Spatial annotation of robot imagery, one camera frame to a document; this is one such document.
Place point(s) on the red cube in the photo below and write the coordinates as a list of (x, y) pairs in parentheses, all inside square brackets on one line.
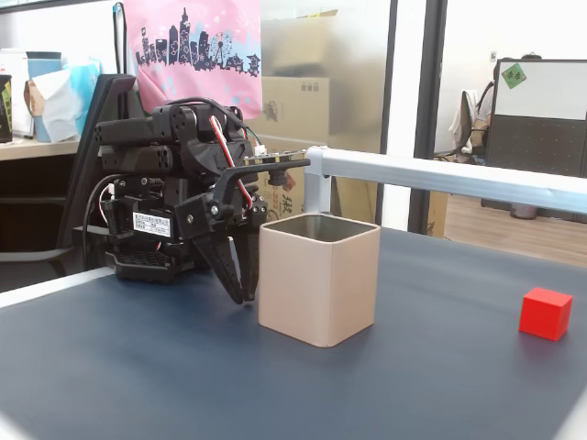
[(543, 314)]

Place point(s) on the beige square metal container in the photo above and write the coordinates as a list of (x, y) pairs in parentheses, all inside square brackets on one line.
[(316, 284)]

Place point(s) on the cardboard box with red print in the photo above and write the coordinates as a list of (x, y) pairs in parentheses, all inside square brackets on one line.
[(289, 201)]

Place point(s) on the cardboard box with stamp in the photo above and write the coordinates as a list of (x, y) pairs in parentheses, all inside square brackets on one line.
[(298, 105)]

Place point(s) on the wooden desk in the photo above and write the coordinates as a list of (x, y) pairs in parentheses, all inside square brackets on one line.
[(36, 149)]

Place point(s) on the light blue tissue pack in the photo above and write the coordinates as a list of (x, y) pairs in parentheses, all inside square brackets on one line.
[(87, 78)]

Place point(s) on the white paper bag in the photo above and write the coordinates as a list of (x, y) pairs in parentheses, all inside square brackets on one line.
[(57, 105)]

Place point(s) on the pink skyline print bag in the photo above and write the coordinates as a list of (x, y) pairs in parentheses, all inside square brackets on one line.
[(192, 27)]

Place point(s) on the narrow cardboard box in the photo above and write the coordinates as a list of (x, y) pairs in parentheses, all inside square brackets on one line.
[(438, 215)]

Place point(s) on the open flap cardboard box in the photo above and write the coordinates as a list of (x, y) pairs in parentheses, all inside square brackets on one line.
[(302, 46)]

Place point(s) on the black yellow box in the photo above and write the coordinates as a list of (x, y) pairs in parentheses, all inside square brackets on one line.
[(5, 110)]

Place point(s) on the white hanging jacket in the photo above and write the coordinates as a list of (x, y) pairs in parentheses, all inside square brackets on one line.
[(463, 124)]

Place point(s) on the grey waste bin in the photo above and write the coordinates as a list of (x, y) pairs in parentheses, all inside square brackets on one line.
[(523, 211)]

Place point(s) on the person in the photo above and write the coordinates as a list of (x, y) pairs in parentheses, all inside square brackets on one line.
[(486, 103)]

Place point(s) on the grey partition with whiteboard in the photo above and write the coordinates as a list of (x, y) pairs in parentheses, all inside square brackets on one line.
[(541, 137)]

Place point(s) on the green square sticker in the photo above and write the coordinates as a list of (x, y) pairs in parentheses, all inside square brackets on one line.
[(514, 75)]

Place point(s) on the gripper camera board with bracket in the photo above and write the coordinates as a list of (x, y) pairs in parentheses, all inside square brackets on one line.
[(257, 168)]

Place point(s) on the aluminium frame rail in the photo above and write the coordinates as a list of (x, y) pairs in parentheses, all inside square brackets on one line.
[(435, 176)]

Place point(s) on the black door frame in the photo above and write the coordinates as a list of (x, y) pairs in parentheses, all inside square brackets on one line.
[(428, 91)]

